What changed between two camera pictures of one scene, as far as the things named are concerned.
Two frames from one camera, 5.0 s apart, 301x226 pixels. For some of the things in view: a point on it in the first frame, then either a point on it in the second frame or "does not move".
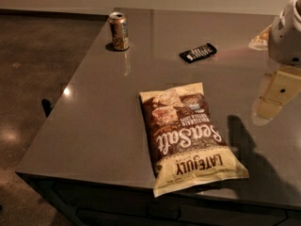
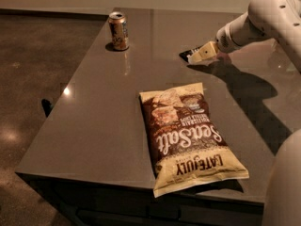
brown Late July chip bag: (183, 146) does not move
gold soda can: (119, 34) does not move
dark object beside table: (47, 106) does not move
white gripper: (286, 40) -> (224, 41)
